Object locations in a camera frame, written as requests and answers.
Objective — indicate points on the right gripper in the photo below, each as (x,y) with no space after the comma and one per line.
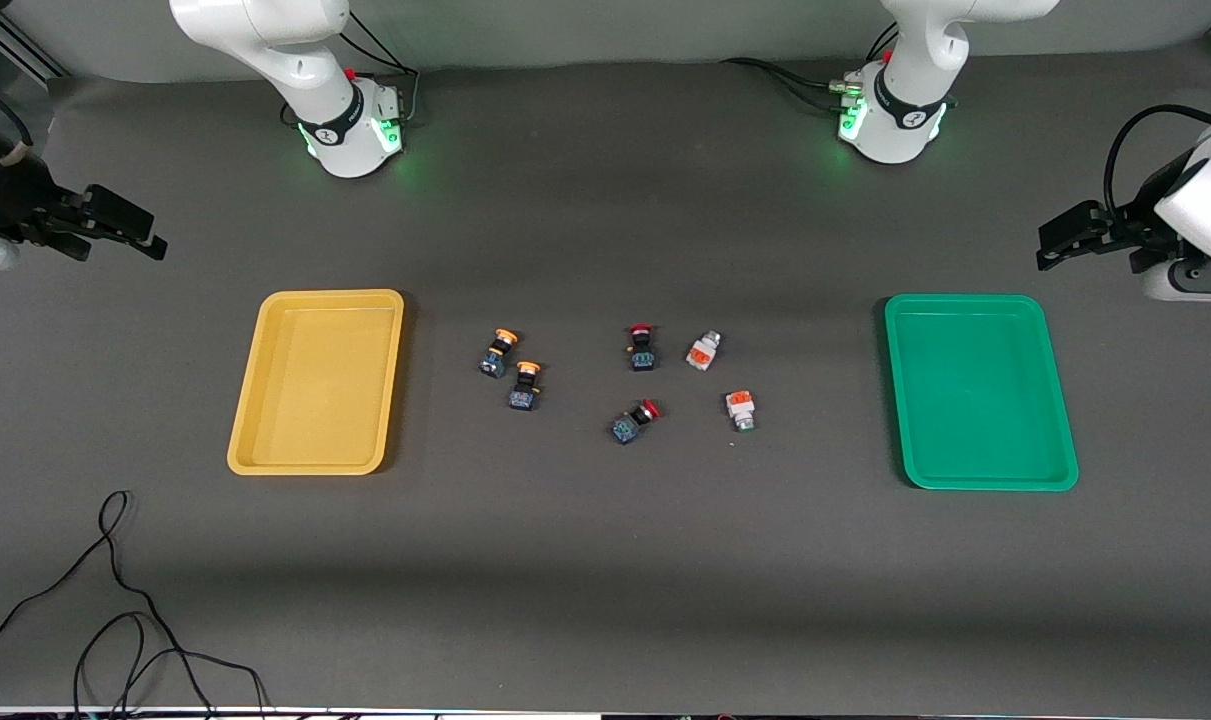
(5,196)

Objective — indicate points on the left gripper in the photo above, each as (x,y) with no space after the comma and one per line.
(1142,224)

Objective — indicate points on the white orange switch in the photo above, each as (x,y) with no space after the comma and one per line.
(703,350)
(740,410)

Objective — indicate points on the yellow push button switch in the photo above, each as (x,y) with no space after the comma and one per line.
(525,387)
(498,354)

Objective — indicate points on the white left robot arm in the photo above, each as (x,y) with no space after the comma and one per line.
(925,40)

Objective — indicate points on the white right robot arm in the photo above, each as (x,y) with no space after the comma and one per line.
(265,30)

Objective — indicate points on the green plastic tray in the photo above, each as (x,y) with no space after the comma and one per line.
(980,392)

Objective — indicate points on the yellow plastic tray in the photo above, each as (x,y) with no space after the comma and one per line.
(317,380)

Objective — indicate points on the red push button switch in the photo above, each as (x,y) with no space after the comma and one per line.
(642,348)
(634,423)

